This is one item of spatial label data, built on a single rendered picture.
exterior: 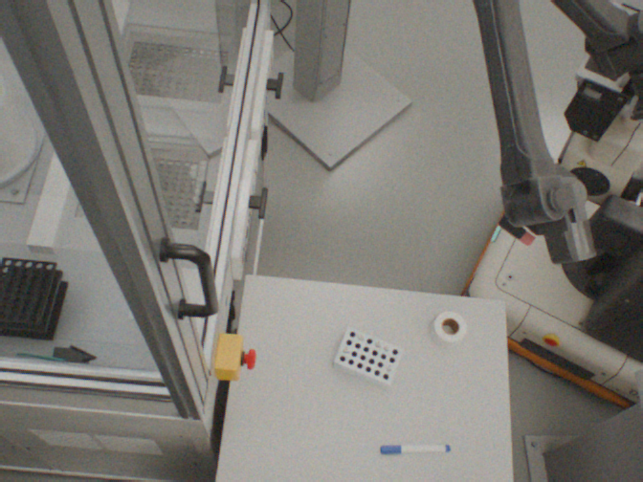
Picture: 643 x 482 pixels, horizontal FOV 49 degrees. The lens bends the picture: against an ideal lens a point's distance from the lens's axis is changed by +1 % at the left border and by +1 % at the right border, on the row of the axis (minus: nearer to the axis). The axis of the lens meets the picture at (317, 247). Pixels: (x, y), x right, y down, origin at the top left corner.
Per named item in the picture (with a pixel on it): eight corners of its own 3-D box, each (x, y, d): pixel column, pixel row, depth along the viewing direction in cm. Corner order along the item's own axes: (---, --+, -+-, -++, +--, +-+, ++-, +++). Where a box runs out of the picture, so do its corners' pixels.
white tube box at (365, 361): (400, 354, 150) (404, 348, 146) (388, 390, 146) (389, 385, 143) (346, 332, 151) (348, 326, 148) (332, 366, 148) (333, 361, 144)
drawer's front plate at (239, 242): (257, 166, 162) (256, 139, 152) (241, 281, 149) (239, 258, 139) (250, 165, 162) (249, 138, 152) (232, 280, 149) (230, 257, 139)
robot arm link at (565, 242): (552, 187, 98) (501, 199, 105) (571, 268, 99) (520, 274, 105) (597, 176, 106) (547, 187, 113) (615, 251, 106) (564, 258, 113)
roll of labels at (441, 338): (468, 329, 153) (473, 322, 150) (453, 354, 151) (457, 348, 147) (440, 312, 155) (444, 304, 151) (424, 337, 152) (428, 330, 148)
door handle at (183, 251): (222, 307, 89) (210, 237, 72) (218, 326, 88) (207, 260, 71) (183, 303, 89) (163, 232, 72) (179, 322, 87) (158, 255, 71)
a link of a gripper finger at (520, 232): (538, 214, 126) (558, 211, 117) (515, 247, 126) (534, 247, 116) (506, 192, 126) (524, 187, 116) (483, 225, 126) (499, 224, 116)
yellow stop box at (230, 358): (247, 346, 140) (246, 334, 134) (242, 382, 137) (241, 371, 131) (221, 344, 140) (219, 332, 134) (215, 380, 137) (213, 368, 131)
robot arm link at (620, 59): (670, 52, 129) (641, 62, 133) (643, 9, 125) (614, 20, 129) (658, 85, 124) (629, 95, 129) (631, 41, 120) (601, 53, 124)
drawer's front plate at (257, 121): (273, 61, 176) (273, 29, 166) (258, 158, 163) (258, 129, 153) (266, 60, 176) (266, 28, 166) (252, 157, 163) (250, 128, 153)
